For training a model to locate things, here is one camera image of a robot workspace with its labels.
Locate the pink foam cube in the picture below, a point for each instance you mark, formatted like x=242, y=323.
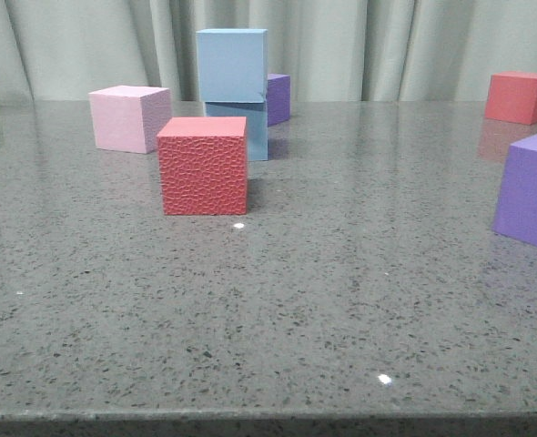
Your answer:
x=128, y=118

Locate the purple foam cube rear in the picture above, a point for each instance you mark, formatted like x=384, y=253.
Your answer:
x=278, y=98

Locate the light blue foam cube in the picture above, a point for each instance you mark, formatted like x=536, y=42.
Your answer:
x=232, y=65

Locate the red foam cube rear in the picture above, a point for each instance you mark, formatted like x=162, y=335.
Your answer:
x=512, y=97

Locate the purple foam cube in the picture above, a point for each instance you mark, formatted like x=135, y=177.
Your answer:
x=278, y=98
x=516, y=210

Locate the grey curtain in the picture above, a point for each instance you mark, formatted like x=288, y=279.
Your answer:
x=333, y=50

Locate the red textured foam cube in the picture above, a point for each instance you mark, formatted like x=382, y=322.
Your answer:
x=203, y=164

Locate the purple foam cube right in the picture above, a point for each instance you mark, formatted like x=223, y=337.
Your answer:
x=516, y=210

